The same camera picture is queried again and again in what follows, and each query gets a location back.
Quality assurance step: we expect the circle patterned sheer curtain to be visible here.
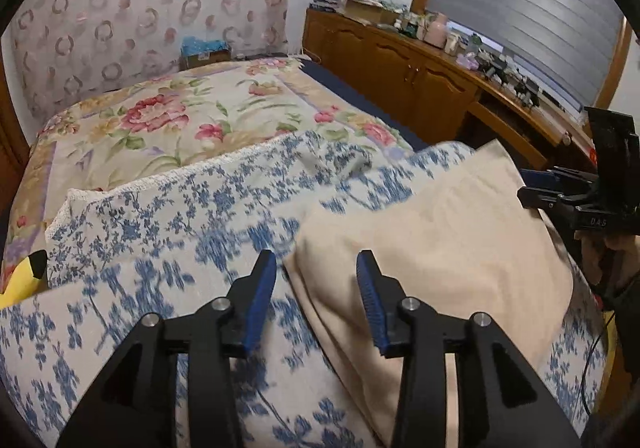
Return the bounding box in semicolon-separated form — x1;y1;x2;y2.
7;0;313;121

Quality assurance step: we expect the blue floral white blanket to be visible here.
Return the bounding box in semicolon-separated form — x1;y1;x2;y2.
0;130;608;448

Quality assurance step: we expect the peach printed t-shirt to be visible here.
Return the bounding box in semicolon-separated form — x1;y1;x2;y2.
282;140;576;448

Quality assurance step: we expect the wooden sideboard cabinet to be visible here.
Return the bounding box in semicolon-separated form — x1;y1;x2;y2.
302;8;596;169

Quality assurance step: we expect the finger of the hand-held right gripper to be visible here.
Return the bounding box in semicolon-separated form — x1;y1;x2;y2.
520;168;596;189
517;185;596;215

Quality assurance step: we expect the brown box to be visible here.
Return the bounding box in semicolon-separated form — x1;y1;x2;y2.
340;0;396;23

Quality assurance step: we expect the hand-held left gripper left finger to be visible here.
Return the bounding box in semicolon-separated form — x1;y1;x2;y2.
55;249;278;448

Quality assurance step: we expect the blue plastic bag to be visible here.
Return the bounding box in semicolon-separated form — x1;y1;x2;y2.
180;36;231;57

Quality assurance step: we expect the brown louvered wardrobe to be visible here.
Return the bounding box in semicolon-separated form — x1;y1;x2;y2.
0;72;32;169

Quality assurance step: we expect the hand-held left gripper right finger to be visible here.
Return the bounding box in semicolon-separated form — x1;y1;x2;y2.
355;250;583;448

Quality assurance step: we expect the yellow cloth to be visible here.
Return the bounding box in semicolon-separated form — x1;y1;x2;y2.
0;249;49;309

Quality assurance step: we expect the pink bottle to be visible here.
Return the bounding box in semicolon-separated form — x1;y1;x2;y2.
425;12;449;48

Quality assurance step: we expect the black cable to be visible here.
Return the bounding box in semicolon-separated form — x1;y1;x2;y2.
581;310;611;416

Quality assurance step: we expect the pink floral quilt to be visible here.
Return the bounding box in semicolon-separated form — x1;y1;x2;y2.
0;58;426;289

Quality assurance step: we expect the person's right hand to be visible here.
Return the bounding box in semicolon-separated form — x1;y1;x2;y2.
581;233;640;286

